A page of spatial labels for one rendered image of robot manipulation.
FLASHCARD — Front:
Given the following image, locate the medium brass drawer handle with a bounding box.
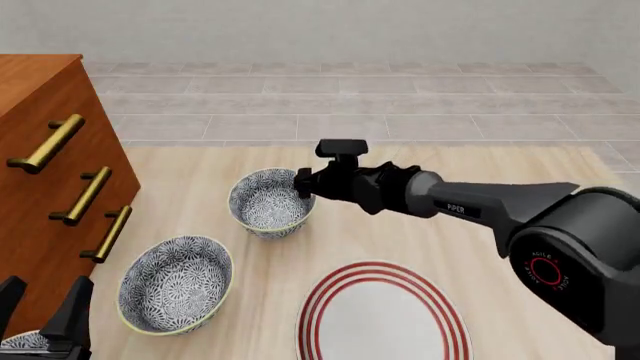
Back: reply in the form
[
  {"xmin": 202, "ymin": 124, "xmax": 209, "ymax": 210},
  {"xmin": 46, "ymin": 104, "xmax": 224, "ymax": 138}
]
[{"xmin": 48, "ymin": 165, "xmax": 114, "ymax": 228}]

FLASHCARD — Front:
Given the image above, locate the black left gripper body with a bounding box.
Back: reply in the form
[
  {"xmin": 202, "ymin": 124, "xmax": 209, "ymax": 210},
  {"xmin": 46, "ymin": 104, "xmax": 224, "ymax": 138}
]
[{"xmin": 0, "ymin": 339, "xmax": 94, "ymax": 360}]

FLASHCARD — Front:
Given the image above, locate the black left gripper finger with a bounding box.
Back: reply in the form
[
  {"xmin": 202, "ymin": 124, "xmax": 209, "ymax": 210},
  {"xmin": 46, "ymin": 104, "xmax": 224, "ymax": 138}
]
[
  {"xmin": 39, "ymin": 275, "xmax": 95, "ymax": 345},
  {"xmin": 0, "ymin": 275, "xmax": 28, "ymax": 333}
]

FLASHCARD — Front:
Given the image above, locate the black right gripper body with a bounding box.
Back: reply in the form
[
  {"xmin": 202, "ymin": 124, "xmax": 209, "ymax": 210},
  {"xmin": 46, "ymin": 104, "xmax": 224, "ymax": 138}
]
[{"xmin": 293, "ymin": 166, "xmax": 359, "ymax": 206}]

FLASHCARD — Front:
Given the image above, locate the wooden cabinet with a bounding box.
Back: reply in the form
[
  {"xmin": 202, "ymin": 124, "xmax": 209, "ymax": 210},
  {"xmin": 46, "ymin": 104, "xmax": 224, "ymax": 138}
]
[{"xmin": 0, "ymin": 54, "xmax": 142, "ymax": 341}]

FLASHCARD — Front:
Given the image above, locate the large patterned bowl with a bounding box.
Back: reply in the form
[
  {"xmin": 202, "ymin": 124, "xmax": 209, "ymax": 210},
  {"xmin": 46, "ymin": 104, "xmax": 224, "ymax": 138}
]
[{"xmin": 116, "ymin": 234, "xmax": 236, "ymax": 337}]

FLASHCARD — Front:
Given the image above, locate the white plate with red rings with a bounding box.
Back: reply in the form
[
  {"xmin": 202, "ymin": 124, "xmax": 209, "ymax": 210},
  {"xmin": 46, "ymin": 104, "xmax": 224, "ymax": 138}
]
[{"xmin": 295, "ymin": 260, "xmax": 474, "ymax": 360}]

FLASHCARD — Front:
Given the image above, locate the short brass drawer handle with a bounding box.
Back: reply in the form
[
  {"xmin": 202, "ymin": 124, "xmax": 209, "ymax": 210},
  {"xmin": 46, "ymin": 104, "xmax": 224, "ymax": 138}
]
[{"xmin": 79, "ymin": 204, "xmax": 134, "ymax": 265}]

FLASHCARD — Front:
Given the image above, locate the long brass drawer handle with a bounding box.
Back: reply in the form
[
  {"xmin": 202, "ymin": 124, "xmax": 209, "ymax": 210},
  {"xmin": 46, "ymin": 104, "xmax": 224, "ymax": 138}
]
[{"xmin": 6, "ymin": 113, "xmax": 87, "ymax": 176}]

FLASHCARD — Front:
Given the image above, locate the small patterned bowl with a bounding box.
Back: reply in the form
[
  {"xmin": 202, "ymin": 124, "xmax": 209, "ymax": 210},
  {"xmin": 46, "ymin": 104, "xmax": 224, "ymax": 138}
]
[{"xmin": 228, "ymin": 167, "xmax": 318, "ymax": 240}]

